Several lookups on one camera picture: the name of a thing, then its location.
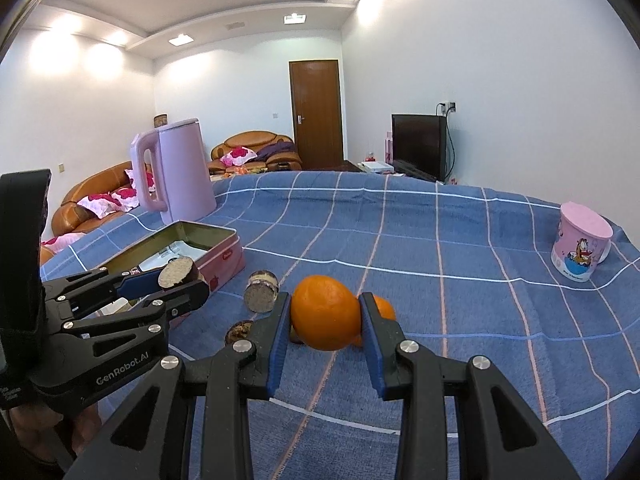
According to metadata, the small orange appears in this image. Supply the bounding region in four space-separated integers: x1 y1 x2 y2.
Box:
352 295 396 348
291 275 361 351

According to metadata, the cut sugarcane piece front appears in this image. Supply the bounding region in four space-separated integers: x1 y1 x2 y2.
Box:
157 257 200 289

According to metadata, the left hand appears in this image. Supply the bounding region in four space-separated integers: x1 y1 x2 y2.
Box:
6 404 102 462

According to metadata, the brown leather near armchair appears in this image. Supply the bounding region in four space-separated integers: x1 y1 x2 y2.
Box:
40 245 55 266

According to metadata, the printed paper liner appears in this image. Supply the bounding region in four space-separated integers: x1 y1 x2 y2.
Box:
138 240 206 272

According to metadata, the pink metal tin box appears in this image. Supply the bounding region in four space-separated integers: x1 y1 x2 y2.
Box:
96 221 245 316

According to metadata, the brown leather long sofa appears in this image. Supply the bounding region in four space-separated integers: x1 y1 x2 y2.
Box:
51 162 140 236

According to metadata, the blue plaid tablecloth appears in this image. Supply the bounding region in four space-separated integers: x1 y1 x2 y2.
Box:
41 171 639 479

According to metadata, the pink electric kettle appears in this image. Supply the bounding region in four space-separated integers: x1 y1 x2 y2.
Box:
130 118 217 224

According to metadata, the brown leather far sofa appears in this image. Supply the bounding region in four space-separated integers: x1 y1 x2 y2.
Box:
208 130 303 174

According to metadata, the white tv stand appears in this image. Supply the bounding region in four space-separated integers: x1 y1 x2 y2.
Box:
357 160 396 174

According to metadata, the black television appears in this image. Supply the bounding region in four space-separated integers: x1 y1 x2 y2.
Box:
392 114 447 181

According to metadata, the pink cartoon mug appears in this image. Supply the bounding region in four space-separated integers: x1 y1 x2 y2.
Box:
551 202 613 283

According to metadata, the brown wooden door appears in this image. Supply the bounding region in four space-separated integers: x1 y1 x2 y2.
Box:
288 60 344 170

